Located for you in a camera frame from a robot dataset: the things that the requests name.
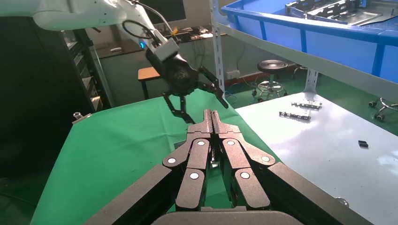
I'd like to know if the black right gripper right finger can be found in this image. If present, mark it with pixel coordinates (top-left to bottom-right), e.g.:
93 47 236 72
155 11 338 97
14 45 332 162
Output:
212 110 276 210

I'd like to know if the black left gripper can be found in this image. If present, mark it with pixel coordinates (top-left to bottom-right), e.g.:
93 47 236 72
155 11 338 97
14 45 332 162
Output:
145 49 230 125

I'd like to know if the black equipment rack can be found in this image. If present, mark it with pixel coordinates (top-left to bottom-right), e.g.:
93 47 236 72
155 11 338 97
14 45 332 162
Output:
46 29 114 114

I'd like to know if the small silver metal bracket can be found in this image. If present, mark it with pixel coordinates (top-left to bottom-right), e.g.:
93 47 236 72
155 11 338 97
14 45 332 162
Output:
291 100 323 110
279 111 312 121

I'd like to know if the green table cloth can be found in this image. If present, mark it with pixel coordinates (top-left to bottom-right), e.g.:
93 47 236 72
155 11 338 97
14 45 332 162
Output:
29 88 282 225

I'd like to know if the white perforated shelf post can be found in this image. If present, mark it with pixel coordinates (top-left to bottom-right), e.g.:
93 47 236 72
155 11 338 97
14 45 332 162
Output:
210 0 227 98
306 68 320 94

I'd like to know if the black equipment box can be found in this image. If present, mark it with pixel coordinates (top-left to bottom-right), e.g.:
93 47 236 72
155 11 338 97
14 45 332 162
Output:
178 30 192 44

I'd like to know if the blue plastic bin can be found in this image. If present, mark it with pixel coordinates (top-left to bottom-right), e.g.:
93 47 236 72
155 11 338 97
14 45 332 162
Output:
221 0 398 84

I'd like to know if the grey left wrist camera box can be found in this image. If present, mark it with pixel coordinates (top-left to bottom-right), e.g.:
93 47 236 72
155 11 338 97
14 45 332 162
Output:
153 38 180 63

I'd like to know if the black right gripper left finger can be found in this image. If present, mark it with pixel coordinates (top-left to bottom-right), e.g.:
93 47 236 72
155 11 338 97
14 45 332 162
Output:
162 109 214 212

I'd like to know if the black round seat stool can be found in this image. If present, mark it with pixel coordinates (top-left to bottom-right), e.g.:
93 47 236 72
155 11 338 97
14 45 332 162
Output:
252 60 289 103

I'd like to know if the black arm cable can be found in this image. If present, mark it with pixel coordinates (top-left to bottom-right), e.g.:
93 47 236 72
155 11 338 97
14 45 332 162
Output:
122 0 175 41

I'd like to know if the black computer monitor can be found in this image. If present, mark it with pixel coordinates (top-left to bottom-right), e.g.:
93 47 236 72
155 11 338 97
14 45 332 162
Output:
140 0 187 29

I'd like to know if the orange wooden top stool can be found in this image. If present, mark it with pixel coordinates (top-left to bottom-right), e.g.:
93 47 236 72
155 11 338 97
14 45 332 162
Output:
138 66 164 101

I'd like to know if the grey sheet metal chassis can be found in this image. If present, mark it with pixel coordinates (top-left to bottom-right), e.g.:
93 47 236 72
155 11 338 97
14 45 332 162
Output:
285 0 314 19
306 0 383 25
354 0 398 27

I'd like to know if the chrome wheeled stool base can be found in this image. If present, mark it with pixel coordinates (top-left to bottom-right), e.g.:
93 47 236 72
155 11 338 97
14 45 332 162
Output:
368 97 398 122

